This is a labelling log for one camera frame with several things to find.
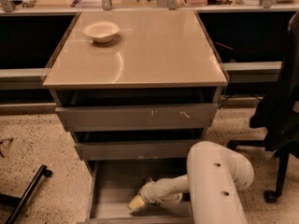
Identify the grey drawer cabinet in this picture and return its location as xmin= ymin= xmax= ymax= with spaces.
xmin=42 ymin=8 xmax=229 ymax=224

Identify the middle grey drawer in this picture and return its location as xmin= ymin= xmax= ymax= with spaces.
xmin=74 ymin=139 xmax=199 ymax=161

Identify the top grey drawer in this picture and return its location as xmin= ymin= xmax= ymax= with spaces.
xmin=56 ymin=104 xmax=217 ymax=132

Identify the open bottom grey drawer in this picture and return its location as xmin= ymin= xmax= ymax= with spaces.
xmin=79 ymin=158 xmax=194 ymax=224

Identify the black office chair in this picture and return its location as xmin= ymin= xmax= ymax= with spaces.
xmin=226 ymin=12 xmax=299 ymax=203

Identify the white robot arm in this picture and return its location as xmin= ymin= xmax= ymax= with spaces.
xmin=128 ymin=141 xmax=254 ymax=224

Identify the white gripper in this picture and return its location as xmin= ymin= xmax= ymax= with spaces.
xmin=128 ymin=177 xmax=182 ymax=210

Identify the black chair base leg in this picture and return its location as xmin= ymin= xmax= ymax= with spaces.
xmin=0 ymin=164 xmax=52 ymax=224

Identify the white bowl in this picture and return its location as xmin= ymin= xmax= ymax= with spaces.
xmin=83 ymin=21 xmax=120 ymax=43

